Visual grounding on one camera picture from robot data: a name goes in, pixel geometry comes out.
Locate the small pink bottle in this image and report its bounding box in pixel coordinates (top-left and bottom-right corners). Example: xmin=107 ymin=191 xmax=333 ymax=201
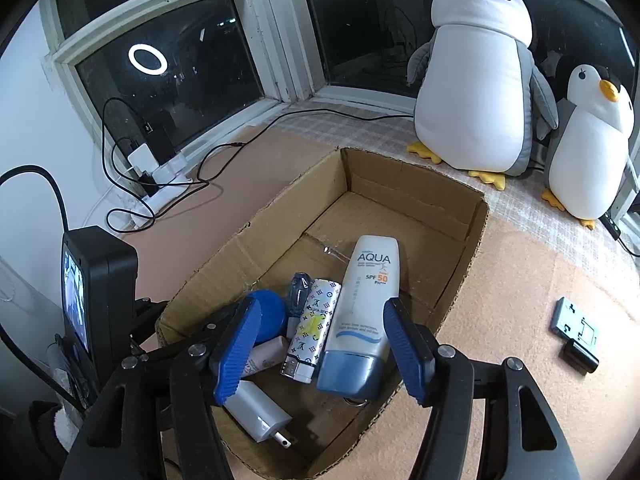
xmin=245 ymin=335 xmax=291 ymax=376

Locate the white power strip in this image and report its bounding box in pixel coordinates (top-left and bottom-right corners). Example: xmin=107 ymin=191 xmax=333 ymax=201
xmin=131 ymin=152 xmax=193 ymax=221

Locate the large penguin plush toy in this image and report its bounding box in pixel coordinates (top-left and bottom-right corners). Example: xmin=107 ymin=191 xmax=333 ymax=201
xmin=406 ymin=0 xmax=560 ymax=191

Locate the beige mat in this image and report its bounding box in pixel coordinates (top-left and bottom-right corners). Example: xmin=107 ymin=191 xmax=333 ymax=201
xmin=107 ymin=125 xmax=640 ymax=480

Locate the small penguin plush toy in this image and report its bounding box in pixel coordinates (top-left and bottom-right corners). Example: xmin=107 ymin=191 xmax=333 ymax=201
xmin=541 ymin=63 xmax=637 ymax=231

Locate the thick black gripper cable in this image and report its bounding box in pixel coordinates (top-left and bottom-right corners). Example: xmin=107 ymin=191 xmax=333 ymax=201
xmin=0 ymin=166 xmax=68 ymax=233

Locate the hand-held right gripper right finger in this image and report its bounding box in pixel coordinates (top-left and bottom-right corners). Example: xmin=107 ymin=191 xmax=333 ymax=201
xmin=382 ymin=297 xmax=583 ymax=480

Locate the small black box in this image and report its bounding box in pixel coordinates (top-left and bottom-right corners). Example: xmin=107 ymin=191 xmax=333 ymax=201
xmin=560 ymin=338 xmax=601 ymax=375

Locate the white sunscreen tube blue cap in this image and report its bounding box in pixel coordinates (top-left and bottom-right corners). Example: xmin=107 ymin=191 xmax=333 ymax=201
xmin=316 ymin=235 xmax=401 ymax=401

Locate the blue round tin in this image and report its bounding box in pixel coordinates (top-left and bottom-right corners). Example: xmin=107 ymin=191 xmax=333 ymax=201
xmin=247 ymin=290 xmax=288 ymax=346

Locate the patterned white lighter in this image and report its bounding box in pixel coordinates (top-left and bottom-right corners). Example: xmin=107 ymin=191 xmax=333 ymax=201
xmin=280 ymin=277 xmax=343 ymax=385

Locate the cardboard box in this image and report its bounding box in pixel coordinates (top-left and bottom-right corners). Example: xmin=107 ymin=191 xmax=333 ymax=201
xmin=155 ymin=146 xmax=491 ymax=480

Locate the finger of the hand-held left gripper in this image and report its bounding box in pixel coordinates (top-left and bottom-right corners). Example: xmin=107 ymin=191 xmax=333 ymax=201
xmin=129 ymin=297 xmax=173 ymax=361

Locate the white charger plug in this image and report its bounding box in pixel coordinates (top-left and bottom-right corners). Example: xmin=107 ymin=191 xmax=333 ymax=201
xmin=222 ymin=380 xmax=296 ymax=450

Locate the looped black cable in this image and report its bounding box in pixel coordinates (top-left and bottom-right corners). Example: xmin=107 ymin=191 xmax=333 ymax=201
xmin=101 ymin=96 xmax=211 ymax=233

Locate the long thin black cable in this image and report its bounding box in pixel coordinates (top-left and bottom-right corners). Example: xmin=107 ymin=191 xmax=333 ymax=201
xmin=190 ymin=108 xmax=418 ymax=186

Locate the white fuzzy cloth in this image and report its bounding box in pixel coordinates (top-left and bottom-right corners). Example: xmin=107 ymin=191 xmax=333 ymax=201
xmin=27 ymin=400 xmax=83 ymax=466

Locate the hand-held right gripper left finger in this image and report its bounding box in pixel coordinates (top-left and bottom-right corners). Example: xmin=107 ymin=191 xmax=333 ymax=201
xmin=60 ymin=296 xmax=263 ymax=480

